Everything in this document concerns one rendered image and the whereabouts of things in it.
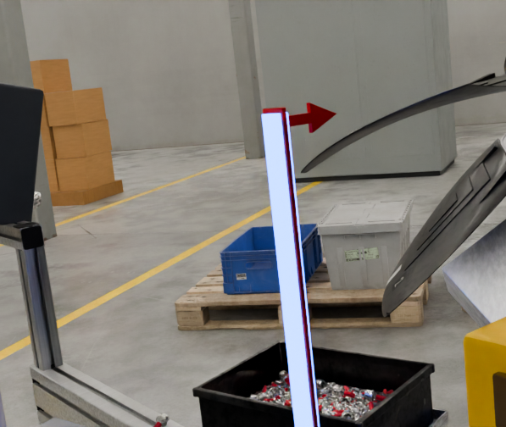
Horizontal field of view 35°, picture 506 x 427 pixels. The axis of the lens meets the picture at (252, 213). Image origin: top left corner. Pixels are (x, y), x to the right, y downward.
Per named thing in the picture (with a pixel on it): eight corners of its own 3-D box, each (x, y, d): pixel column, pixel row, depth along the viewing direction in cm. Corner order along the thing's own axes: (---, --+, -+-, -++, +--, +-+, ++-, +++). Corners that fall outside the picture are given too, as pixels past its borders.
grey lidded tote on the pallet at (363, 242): (418, 257, 427) (413, 197, 421) (409, 290, 370) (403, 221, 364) (341, 260, 439) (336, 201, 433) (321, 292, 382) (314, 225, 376)
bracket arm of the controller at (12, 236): (45, 246, 105) (41, 224, 105) (23, 251, 103) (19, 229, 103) (-16, 230, 124) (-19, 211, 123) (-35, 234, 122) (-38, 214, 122)
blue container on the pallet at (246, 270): (324, 261, 442) (320, 222, 438) (302, 293, 385) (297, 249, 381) (254, 264, 453) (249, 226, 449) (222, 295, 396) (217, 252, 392)
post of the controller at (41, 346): (63, 365, 108) (41, 223, 105) (42, 372, 106) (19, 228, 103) (54, 360, 111) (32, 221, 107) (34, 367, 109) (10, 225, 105)
